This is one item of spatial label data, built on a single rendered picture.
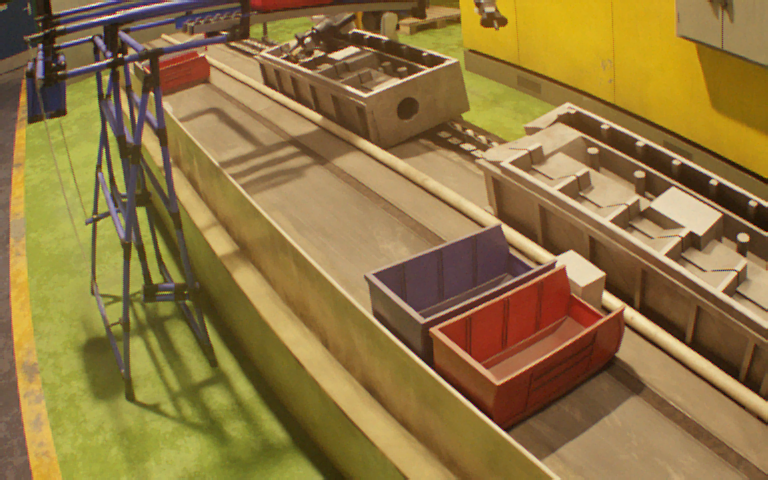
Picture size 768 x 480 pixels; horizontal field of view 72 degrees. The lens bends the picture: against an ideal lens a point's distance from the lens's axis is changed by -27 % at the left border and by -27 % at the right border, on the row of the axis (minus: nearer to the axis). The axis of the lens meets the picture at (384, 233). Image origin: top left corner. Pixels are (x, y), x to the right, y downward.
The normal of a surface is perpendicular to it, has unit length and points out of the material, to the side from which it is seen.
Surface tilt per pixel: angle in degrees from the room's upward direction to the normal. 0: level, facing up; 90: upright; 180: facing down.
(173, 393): 0
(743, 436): 0
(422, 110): 90
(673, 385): 0
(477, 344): 88
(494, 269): 88
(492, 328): 88
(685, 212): 10
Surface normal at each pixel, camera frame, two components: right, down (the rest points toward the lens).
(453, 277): 0.51, 0.36
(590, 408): -0.07, -0.87
